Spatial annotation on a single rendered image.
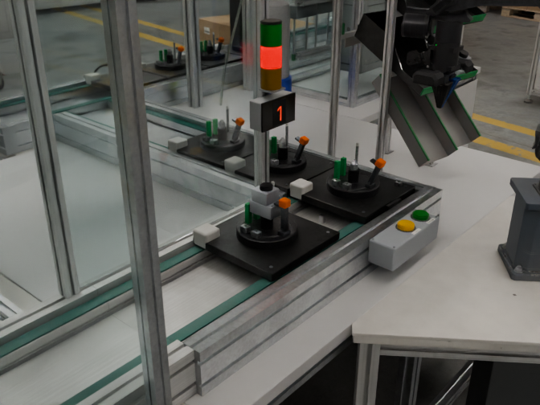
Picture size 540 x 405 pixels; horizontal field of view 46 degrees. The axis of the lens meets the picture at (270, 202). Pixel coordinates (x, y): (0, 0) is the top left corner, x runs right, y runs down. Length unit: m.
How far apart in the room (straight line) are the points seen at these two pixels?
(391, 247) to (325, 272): 0.18
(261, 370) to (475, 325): 0.47
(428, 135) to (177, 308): 0.94
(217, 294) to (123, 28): 0.71
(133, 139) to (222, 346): 0.49
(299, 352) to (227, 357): 0.16
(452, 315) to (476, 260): 0.25
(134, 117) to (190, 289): 0.63
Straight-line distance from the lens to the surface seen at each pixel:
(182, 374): 1.16
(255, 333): 1.24
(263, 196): 1.39
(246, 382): 1.23
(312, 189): 1.69
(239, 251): 1.40
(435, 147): 1.89
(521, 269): 1.61
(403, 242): 1.48
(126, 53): 0.80
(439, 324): 1.41
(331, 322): 1.37
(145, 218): 0.89
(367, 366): 1.45
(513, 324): 1.46
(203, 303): 1.33
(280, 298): 1.26
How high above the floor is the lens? 1.68
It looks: 26 degrees down
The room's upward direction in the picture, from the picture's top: straight up
